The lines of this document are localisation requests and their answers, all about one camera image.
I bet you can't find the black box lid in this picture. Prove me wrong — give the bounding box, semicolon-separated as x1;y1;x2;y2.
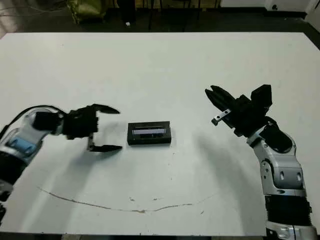
127;120;172;146

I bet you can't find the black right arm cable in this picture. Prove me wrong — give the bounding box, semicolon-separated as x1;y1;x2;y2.
264;115;279;127

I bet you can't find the black upright stand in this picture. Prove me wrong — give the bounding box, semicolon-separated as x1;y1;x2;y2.
121;0;138;25

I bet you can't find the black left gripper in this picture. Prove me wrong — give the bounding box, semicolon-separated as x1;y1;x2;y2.
59;104;123;153

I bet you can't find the white box with black knob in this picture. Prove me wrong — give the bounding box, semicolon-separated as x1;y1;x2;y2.
264;0;311;12

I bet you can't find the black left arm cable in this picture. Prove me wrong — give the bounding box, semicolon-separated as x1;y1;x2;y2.
0;104;61;136

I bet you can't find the green woven bag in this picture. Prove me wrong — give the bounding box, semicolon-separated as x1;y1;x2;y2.
68;0;107;25

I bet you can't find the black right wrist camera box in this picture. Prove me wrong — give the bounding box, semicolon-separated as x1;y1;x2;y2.
249;84;273;112

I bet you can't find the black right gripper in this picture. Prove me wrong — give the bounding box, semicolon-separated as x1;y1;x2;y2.
204;85;268;138

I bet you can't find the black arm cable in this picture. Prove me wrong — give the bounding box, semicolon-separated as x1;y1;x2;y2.
0;104;61;136
264;115;279;127

